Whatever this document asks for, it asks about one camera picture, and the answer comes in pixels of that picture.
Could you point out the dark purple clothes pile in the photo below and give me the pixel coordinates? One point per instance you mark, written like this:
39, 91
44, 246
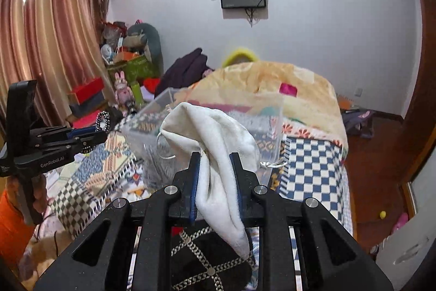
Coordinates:
185, 71

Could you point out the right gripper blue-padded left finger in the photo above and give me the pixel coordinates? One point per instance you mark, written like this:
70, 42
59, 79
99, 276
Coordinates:
184, 210

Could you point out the orange sleeve forearm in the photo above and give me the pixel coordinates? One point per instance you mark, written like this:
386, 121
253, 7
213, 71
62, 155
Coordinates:
14, 233

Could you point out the red soft cloth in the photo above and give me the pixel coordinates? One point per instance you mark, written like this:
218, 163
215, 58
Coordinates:
176, 231

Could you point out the white fluffy cloth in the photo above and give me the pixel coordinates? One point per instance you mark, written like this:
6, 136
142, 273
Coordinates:
214, 135

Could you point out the striped pink curtain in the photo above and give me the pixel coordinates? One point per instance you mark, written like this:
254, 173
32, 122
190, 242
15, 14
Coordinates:
55, 42

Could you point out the green bottle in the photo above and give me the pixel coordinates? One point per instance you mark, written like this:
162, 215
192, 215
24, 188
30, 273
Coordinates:
136, 91

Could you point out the green gift box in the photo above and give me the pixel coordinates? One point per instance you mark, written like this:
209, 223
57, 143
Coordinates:
134, 70

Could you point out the beige patterned folded blanket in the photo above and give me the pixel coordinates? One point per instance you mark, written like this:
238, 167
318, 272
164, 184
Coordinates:
308, 101

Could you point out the person's left hand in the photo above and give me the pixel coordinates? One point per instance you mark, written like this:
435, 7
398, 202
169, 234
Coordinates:
40, 193

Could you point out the black bag with chain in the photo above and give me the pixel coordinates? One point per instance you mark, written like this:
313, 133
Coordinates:
202, 260

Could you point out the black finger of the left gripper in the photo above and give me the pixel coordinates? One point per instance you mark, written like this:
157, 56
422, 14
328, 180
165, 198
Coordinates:
87, 142

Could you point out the pink bunny figurine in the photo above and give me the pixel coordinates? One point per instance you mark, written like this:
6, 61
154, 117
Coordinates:
123, 93

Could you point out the patterned patchwork bedspread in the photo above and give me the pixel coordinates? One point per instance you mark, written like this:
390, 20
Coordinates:
312, 168

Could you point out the grey plush dinosaur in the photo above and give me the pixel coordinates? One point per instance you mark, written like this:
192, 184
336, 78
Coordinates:
145, 38

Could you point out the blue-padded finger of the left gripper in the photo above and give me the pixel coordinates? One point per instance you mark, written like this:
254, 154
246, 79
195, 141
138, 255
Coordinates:
81, 132

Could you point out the yellow curved pillow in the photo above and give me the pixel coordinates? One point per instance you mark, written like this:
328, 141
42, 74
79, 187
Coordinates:
238, 56

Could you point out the red box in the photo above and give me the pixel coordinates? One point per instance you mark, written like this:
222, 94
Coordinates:
82, 93

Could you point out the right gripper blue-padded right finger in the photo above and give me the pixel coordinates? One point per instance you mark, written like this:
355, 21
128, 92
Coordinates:
250, 209

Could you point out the clear plastic storage bin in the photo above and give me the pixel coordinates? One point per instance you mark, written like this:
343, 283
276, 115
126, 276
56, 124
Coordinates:
260, 113

